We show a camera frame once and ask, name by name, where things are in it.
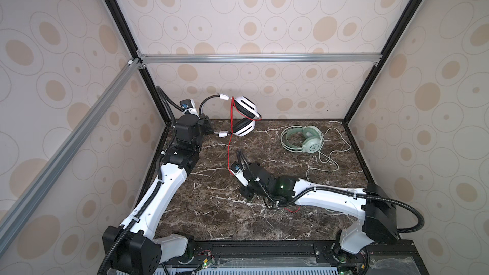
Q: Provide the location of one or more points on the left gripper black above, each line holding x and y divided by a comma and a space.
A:
204, 120

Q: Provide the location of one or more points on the black corner frame post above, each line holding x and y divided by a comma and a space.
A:
398, 30
131, 45

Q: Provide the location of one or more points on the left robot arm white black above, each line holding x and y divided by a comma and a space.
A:
132, 247

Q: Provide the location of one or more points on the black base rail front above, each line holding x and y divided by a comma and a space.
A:
298, 257

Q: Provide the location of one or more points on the mint green headphones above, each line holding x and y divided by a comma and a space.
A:
312, 139

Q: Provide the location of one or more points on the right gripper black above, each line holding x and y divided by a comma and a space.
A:
246, 195

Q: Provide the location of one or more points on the silver aluminium rail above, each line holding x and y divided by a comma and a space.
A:
28, 202
253, 58

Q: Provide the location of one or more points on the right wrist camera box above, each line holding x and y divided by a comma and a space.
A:
237, 171

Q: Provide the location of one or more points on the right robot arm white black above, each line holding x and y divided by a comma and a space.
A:
379, 219

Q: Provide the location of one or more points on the black corner frame post right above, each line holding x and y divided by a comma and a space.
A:
398, 30

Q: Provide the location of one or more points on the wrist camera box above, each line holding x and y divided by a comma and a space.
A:
237, 171
188, 107

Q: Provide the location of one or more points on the black corner frame post left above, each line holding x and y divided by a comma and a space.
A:
131, 45

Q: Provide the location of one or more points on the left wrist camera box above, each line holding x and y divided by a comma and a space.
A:
188, 107

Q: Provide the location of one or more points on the silver aluminium rail left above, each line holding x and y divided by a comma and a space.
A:
28, 202

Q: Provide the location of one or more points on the silver aluminium rail back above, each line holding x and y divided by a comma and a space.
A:
253, 58

